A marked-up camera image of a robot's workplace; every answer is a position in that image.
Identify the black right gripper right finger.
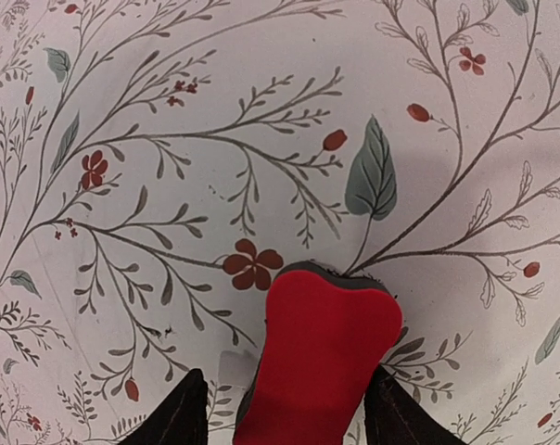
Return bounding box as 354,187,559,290
363,365,465,445

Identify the red whiteboard eraser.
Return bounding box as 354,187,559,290
233,261,403,444

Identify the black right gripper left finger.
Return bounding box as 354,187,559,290
122,368,208,445

